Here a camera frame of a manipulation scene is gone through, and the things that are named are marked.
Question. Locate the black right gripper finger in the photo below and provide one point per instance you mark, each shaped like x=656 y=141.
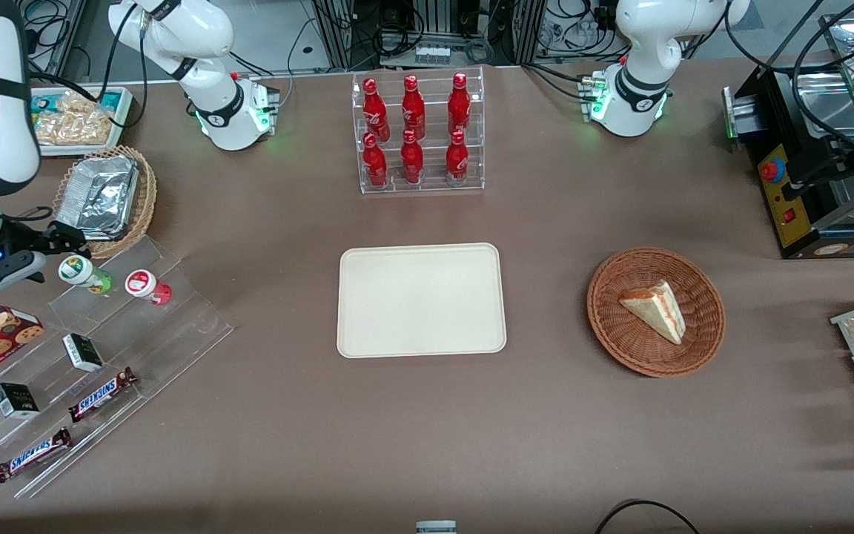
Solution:
x=67 y=232
x=71 y=248

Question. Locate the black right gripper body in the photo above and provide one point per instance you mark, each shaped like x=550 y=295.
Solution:
x=18 y=242

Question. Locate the green gum bottle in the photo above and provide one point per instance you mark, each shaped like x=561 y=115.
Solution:
x=78 y=271

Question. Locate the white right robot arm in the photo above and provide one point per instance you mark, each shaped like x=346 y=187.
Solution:
x=212 y=37

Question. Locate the red gum bottle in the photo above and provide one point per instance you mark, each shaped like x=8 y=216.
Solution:
x=142 y=284

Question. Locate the beige rectangular tray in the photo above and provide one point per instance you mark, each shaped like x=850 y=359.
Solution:
x=421 y=300

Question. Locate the silver foil container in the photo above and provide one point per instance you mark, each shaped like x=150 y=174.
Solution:
x=97 y=196

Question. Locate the light wicker basket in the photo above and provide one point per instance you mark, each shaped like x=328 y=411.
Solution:
x=144 y=200

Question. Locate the small black box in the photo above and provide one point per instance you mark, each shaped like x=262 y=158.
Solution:
x=15 y=400
x=83 y=352

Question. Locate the large peanut brittle bag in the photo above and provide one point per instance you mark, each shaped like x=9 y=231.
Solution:
x=71 y=127

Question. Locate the white plastic snack bin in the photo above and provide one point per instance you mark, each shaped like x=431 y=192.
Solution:
x=121 y=122

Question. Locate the clear acrylic stepped display stand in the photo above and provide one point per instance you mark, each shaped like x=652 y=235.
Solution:
x=167 y=334

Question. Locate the teal snack packet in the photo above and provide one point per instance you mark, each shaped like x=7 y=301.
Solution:
x=110 y=101
x=43 y=104

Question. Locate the small peanut brittle bag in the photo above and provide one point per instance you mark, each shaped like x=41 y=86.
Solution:
x=78 y=101

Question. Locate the Snickers chocolate bar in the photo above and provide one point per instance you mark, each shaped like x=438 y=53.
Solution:
x=32 y=455
x=101 y=394

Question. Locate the red cola bottle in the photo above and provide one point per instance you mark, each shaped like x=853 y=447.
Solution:
x=459 y=104
x=375 y=111
x=413 y=107
x=411 y=161
x=457 y=161
x=374 y=165

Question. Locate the clear acrylic bottle rack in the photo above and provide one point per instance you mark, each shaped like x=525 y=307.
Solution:
x=431 y=185

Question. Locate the white power strip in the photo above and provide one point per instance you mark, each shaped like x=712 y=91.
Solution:
x=432 y=54

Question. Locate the small grey device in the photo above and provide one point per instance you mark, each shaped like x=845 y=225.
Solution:
x=436 y=527

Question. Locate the round brown wicker basket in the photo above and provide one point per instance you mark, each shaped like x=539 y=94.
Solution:
x=620 y=334

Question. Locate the wrapped sandwich wedge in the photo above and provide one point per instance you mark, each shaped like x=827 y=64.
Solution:
x=657 y=310

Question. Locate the black sealing machine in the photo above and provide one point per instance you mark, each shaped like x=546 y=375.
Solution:
x=805 y=148

